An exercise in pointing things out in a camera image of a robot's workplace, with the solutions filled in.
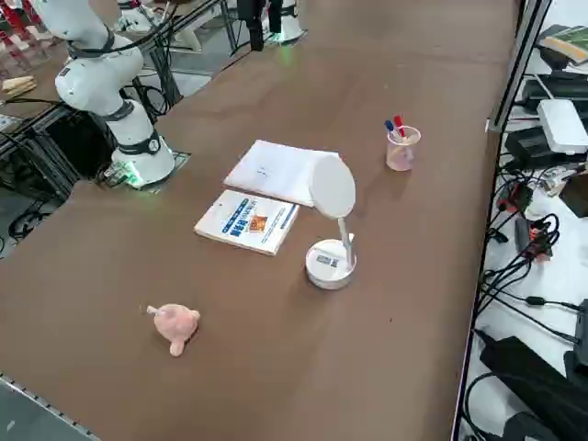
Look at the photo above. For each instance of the grey metal table rail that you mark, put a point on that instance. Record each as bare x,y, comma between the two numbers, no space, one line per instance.
27,404

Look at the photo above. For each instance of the brown cardboard box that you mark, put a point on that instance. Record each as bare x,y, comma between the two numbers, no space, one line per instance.
576,193

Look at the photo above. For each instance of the white foldable desk lamp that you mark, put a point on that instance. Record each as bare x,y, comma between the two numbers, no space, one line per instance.
333,184

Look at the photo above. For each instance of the pink plush toy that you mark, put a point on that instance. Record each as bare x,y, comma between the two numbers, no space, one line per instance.
174,324

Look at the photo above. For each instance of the black and red plug bundle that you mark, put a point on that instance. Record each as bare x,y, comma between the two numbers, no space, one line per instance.
537,239

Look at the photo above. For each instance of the black flat box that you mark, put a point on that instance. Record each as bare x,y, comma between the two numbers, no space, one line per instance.
528,147

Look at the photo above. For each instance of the clear pink pen cup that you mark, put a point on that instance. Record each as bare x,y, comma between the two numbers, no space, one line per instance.
404,158

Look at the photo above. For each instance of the large black power adapter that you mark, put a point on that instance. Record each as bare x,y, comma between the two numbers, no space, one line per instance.
519,363

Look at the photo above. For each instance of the blue capped marker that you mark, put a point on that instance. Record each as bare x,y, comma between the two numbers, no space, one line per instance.
389,126

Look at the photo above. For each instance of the black flat device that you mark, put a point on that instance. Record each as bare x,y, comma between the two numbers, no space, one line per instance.
565,85

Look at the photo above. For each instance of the stacked wooden blocks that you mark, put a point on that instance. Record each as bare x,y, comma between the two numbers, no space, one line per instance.
20,86

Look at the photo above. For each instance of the white router box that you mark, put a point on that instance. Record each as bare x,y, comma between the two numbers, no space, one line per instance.
562,126

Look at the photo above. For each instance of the black metal frame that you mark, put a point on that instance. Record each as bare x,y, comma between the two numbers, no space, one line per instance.
41,124

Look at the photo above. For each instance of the aluminium frame post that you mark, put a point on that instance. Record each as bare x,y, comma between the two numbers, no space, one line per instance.
519,69

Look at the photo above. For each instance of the white and blue book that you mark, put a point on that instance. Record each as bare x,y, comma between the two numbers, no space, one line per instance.
243,220

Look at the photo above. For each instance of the red capped marker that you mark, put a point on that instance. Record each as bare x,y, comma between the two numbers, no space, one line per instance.
398,120

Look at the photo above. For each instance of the green and yellow book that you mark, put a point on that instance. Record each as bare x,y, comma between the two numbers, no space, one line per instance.
569,43

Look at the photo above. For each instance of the white clipboard with paper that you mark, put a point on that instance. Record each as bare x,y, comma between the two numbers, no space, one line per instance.
275,170

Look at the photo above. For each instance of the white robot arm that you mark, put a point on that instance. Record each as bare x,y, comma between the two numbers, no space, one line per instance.
128,124
289,23

